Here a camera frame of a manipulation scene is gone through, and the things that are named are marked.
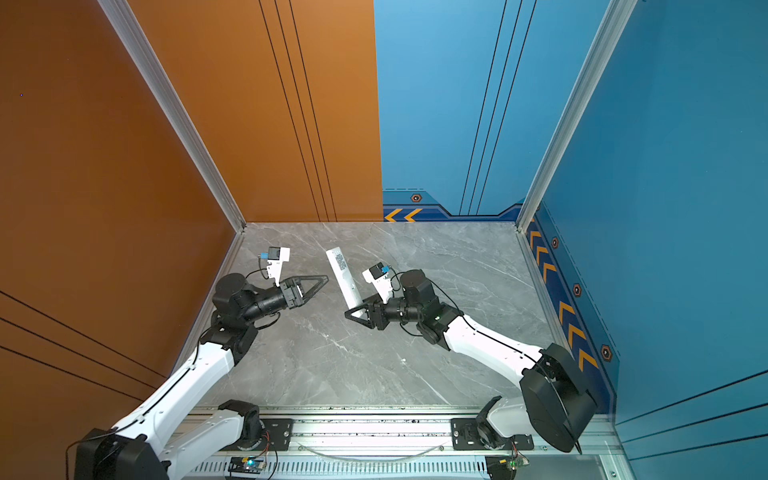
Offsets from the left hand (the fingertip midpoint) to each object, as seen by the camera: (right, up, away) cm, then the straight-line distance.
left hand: (326, 281), depth 70 cm
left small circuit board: (-19, -44, +1) cm, 48 cm away
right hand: (+6, -8, +4) cm, 10 cm away
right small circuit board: (+42, -45, +1) cm, 62 cm away
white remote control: (+4, 0, +1) cm, 4 cm away
